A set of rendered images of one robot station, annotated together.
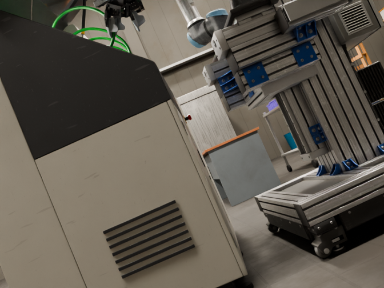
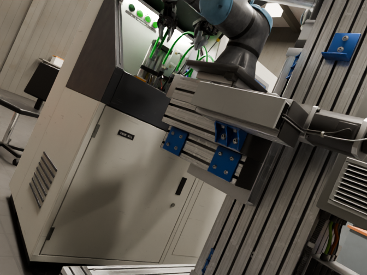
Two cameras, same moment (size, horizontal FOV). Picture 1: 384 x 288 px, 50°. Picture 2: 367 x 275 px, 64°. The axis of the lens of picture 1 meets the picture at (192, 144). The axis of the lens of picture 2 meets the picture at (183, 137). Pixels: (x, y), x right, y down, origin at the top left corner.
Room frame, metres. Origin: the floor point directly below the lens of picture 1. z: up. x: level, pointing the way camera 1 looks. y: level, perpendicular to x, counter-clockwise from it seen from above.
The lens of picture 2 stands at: (1.05, -1.17, 0.78)
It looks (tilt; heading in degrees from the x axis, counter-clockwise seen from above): 0 degrees down; 50
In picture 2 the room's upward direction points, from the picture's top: 24 degrees clockwise
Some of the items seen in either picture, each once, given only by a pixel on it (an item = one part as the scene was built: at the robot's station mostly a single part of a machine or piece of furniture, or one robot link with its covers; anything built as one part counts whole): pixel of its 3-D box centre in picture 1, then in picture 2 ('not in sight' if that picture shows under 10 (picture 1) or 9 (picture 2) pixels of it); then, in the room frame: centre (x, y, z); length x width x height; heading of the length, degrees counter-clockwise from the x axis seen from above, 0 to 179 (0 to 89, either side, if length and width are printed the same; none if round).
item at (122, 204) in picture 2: (207, 179); (135, 194); (1.89, 0.00, 0.44); 0.65 x 0.02 x 0.68; 178
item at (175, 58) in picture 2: not in sight; (176, 69); (2.15, 0.51, 1.20); 0.13 x 0.03 x 0.31; 178
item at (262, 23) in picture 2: not in sight; (249, 30); (1.72, -0.46, 1.20); 0.13 x 0.12 x 0.14; 179
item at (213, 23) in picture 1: (219, 22); not in sight; (2.23, -0.41, 1.20); 0.13 x 0.12 x 0.14; 54
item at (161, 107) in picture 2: (167, 97); (168, 114); (1.89, 0.02, 0.87); 0.62 x 0.04 x 0.16; 178
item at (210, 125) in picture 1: (198, 143); not in sight; (9.66, -0.13, 1.08); 1.68 x 1.33 x 2.17; 95
